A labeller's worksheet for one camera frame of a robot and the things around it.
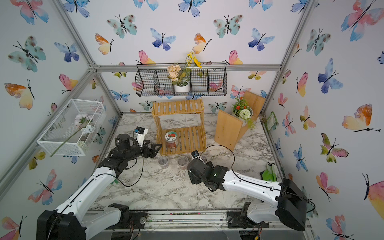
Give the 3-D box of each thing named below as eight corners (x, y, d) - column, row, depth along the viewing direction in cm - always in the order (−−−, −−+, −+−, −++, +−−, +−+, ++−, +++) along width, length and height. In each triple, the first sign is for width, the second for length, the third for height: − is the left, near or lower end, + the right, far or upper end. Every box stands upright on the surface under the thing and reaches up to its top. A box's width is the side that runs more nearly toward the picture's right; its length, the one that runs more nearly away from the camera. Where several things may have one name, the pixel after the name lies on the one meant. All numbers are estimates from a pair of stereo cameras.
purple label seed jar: (158, 168, 93) (156, 164, 88) (160, 159, 97) (158, 155, 92) (168, 168, 93) (167, 164, 88) (169, 159, 97) (168, 155, 92)
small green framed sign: (267, 131, 113) (272, 123, 106) (263, 119, 121) (267, 111, 113) (273, 131, 113) (279, 123, 106) (269, 119, 121) (273, 111, 113)
